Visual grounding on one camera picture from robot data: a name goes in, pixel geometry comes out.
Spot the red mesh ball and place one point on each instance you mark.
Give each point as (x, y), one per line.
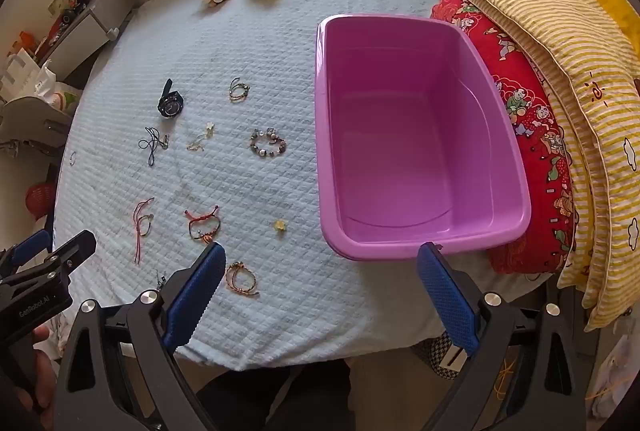
(41, 201)

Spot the person's left hand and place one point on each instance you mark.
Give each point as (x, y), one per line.
(42, 378)

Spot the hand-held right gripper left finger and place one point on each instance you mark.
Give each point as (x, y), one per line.
(195, 296)

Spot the clutter on cabinet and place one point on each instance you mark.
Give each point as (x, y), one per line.
(72, 1)

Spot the yellow striped quilt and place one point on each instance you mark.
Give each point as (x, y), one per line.
(575, 76)

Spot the white plastic bags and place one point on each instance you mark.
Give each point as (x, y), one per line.
(30, 76)

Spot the checkered slipper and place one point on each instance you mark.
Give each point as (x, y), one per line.
(442, 353)

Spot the small metal earring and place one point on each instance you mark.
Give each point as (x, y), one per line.
(161, 280)

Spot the white bedside cabinet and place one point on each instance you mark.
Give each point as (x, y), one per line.
(95, 23)

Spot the black wristwatch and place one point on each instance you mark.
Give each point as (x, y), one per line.
(170, 106)

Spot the small yellow charm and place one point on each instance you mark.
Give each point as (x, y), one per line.
(280, 225)

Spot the red printed quilt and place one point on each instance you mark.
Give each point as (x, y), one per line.
(525, 121)

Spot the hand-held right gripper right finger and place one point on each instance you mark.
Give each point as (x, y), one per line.
(450, 301)

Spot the person's dark trouser leg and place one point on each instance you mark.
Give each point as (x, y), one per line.
(275, 396)

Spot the light blue quilted blanket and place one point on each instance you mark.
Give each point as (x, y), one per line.
(250, 36)

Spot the purple plastic basin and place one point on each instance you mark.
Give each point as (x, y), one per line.
(415, 136)

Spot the grey chair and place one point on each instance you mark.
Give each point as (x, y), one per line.
(30, 121)

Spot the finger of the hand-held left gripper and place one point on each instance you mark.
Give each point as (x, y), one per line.
(30, 245)
(75, 247)

